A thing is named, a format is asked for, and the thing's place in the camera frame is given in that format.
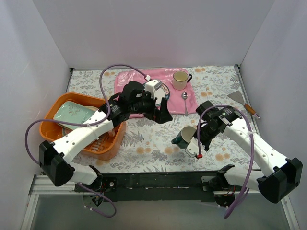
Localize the dark green mug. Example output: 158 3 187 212
171 126 196 149

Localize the cream and pink branch plate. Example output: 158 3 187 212
62 106 98 136

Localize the pink mug purple inside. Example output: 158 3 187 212
108 129 116 138

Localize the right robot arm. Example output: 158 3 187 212
194 101 303 203

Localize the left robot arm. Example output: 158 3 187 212
39 80 172 192

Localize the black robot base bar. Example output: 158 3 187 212
95 165 240 202

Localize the orange plastic bin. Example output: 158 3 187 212
40 92 126 161

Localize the white plate green rim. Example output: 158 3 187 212
156 83 170 100

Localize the metal spoon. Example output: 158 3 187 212
181 92 189 116

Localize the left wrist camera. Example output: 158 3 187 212
144 75 162 99

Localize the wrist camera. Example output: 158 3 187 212
185 139 203 159
144 75 162 99

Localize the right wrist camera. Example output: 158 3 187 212
185 139 203 159

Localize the cream mug black handle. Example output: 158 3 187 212
172 71 192 90

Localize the wooden handled metal spatula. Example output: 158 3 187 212
228 91 260 119

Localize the aluminium frame rail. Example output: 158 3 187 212
234 64 274 173

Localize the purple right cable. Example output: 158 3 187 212
196 105 255 219

